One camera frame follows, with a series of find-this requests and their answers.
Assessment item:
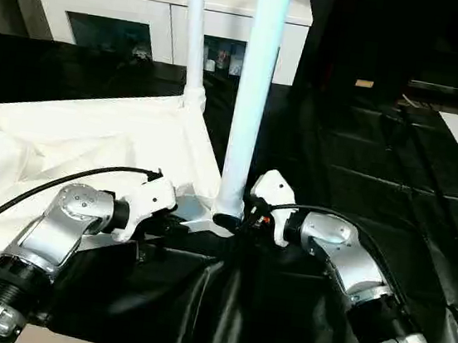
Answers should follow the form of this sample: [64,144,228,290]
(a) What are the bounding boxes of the white plastic table leg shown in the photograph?
[169,0,221,112]
[210,0,295,232]

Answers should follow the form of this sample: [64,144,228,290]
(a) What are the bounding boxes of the white plastic table top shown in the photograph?
[0,67,260,306]

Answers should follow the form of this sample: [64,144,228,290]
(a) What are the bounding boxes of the black mat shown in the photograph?
[0,32,458,343]

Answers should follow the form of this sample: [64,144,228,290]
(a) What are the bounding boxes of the white plastic bottle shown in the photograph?
[228,57,245,76]

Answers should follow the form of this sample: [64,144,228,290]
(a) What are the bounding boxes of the red and white bottle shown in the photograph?
[202,47,231,74]

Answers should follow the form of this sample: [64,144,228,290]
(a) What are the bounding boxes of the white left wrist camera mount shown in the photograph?
[114,170,181,250]

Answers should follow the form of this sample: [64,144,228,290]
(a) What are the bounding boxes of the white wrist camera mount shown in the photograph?
[243,166,300,249]
[114,170,181,250]

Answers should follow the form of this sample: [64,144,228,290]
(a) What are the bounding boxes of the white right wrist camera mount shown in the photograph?
[243,166,300,249]

